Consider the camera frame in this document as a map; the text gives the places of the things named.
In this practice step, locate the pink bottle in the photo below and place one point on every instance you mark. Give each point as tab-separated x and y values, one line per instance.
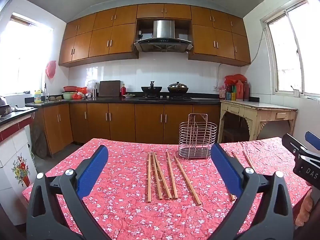
222	93

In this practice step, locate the grey cloth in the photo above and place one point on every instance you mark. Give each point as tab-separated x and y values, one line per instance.
20	108

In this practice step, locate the yellow dish soap bottle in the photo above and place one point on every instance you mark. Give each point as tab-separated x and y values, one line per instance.
37	97

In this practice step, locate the steel range hood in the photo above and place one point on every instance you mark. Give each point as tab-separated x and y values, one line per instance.
163	30

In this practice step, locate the green bottle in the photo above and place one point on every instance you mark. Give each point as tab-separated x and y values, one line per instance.
234	89

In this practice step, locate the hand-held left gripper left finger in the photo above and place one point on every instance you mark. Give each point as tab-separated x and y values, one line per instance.
95	165

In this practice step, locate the red bottle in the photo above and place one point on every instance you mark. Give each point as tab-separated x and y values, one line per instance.
123	90

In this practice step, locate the dark mottled sack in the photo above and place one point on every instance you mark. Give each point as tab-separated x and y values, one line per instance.
38	140

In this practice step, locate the black kitchen countertop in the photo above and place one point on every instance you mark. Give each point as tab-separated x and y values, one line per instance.
112	100

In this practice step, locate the steel faucet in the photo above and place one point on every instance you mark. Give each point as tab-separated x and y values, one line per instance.
45	90

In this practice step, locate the tiled counter with flower tile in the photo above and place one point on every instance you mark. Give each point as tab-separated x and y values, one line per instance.
15	155

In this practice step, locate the steel kettle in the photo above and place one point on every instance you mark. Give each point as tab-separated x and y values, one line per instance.
3	100

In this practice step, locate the orange-red thermos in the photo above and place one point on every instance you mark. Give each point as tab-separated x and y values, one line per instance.
240	90

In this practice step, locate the brown base cabinets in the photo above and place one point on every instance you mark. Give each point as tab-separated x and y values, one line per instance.
125	122

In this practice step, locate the black wok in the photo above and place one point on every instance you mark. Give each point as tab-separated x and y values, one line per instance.
151	89

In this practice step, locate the dark brown cutting board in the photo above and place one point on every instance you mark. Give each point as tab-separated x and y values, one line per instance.
110	88

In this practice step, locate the green basin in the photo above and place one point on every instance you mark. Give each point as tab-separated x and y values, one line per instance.
67	95

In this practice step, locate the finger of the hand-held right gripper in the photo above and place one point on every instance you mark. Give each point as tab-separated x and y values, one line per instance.
291	142
312	138

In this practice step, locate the small dish of food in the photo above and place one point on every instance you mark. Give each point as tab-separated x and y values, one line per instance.
129	95

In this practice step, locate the clear plastic bag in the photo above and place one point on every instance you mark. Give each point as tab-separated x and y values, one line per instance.
91	83

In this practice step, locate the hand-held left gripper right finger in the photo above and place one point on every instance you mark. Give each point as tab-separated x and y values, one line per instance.
225	165

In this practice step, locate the red floral tablecloth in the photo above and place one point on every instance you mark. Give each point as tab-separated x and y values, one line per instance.
125	180

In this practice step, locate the person's right hand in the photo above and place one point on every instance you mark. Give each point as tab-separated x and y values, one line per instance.
303	210

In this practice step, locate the brown wall cabinet unit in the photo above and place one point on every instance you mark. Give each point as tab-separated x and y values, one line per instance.
212	40
100	40

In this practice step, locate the black gas stove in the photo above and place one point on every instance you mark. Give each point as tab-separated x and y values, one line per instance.
150	99

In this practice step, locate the steel cup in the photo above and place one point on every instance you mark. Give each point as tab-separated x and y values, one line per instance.
94	93

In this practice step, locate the potato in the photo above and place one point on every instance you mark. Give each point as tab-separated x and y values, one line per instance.
51	98
58	97

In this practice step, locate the cream side table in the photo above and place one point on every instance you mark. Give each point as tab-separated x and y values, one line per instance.
250	105

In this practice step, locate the brown cabinet above hood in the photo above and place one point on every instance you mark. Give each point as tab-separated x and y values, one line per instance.
150	11

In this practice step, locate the red basin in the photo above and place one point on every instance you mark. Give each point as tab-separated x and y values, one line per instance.
70	88

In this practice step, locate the wooden chopstick pair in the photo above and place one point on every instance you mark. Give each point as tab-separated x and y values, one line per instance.
232	197

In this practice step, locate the dark pot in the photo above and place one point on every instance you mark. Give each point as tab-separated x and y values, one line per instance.
5	110

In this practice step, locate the large sliding window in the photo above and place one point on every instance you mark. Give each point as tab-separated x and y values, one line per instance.
287	55

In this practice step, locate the dark red thermos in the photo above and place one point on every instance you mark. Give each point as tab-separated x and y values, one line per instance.
246	91

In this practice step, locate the wok with steel lid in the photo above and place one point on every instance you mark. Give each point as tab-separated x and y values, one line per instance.
178	88

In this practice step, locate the small colourful box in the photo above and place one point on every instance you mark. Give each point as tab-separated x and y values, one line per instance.
228	96
233	96

